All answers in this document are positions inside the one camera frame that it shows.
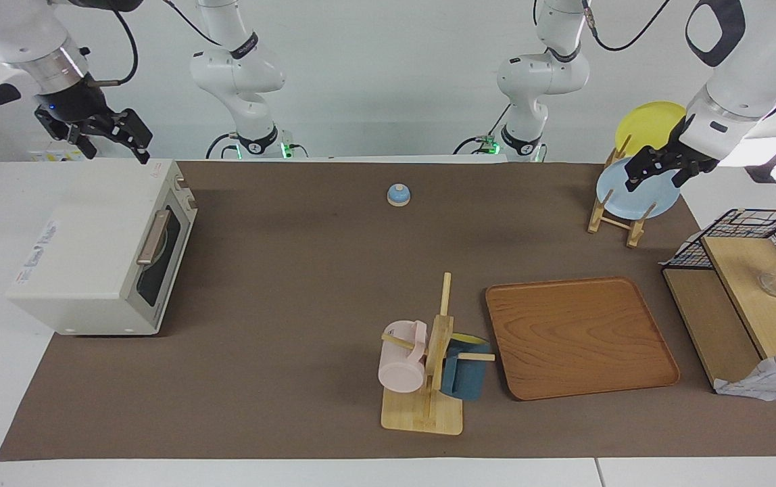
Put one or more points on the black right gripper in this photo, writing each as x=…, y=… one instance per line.
x=77, y=108

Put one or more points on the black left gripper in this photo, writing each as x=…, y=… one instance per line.
x=685, y=152

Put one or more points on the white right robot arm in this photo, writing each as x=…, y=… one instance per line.
x=239, y=74

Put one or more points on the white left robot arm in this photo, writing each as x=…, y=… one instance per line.
x=753, y=61

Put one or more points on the white toaster oven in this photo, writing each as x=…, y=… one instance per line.
x=84, y=237

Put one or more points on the light blue plate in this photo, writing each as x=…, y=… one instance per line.
x=631, y=199

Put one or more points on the yellow plate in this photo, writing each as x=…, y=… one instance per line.
x=651, y=125

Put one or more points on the white power strip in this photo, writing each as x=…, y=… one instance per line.
x=57, y=155

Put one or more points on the wooden plate rack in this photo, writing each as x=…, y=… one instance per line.
x=635, y=226

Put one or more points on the clear glass cup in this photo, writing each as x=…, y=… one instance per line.
x=772, y=284

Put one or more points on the brown wooden tray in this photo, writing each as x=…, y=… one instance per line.
x=577, y=338

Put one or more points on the white checked cloth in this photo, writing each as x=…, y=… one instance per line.
x=773, y=382

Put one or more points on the brown table mat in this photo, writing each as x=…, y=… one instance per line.
x=293, y=304

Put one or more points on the blue dome call bell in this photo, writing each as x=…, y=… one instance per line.
x=399, y=195

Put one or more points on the dark blue mug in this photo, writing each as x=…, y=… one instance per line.
x=466, y=375

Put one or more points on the pink mug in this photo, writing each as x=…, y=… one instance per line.
x=401, y=368

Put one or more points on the wooden mug tree stand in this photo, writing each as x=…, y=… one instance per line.
x=422, y=412

